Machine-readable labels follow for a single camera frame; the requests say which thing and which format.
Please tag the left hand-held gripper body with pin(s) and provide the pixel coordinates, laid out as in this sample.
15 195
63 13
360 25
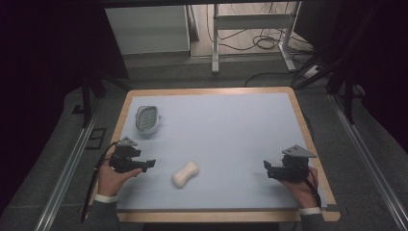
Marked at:
123 157

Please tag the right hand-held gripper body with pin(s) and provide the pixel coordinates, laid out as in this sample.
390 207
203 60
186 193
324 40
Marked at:
290 165

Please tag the metal floor rail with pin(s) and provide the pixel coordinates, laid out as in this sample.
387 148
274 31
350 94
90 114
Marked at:
369 160
64 179

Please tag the person's right hand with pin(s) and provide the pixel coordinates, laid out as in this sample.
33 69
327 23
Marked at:
303 191

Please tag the white soap bar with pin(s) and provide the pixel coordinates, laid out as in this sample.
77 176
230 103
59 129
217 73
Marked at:
185 174

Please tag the white metal desk frame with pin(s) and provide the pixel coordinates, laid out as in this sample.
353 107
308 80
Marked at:
253 22

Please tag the white cabinet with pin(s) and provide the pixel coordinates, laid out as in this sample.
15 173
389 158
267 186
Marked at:
149 30

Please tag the grey soap dish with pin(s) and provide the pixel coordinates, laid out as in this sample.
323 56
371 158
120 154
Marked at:
147 119

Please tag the black metal stand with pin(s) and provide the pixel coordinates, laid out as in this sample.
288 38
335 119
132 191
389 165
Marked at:
340 64
88 93

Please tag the person's left hand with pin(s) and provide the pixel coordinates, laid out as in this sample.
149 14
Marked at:
112 181

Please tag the white table mat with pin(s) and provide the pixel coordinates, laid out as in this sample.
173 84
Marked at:
221 150

